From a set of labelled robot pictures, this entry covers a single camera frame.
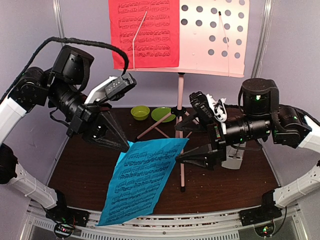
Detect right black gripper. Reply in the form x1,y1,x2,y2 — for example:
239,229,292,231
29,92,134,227
173,109,272,172

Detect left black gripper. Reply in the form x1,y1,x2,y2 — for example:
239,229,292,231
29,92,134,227
46,77,131,153

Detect white metronome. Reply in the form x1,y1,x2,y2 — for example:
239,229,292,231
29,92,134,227
221,146,245,170

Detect blue felt sheet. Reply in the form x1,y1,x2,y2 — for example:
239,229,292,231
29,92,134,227
97,138,189,227

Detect pink music stand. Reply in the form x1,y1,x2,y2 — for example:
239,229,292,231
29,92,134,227
109,0,251,193

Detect red sheet music page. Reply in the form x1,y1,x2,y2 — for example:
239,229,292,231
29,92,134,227
108,0,180,70

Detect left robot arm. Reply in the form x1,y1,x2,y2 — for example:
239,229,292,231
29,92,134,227
0,106,68,220

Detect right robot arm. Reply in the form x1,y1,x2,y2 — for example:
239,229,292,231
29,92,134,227
175,105,320,221

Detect small lime green bowl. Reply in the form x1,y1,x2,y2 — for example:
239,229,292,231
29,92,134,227
130,105,150,121

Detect green plate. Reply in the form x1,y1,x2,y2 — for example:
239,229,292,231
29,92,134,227
151,107,176,123

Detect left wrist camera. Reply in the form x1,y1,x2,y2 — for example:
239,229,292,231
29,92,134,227
53,45,138,106

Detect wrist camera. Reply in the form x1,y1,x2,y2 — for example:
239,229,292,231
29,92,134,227
53,45,138,106
188,77,280,123

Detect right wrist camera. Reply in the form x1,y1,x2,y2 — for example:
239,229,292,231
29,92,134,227
188,77,280,123

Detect aluminium front rail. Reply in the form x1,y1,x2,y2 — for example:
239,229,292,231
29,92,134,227
19,197,308,240

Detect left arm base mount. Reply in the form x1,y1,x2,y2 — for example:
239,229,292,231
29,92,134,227
43,207,90,240

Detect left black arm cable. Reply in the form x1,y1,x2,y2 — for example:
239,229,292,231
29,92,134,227
0,36,130,101

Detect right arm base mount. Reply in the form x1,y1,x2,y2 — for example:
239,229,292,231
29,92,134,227
239,206,284,239

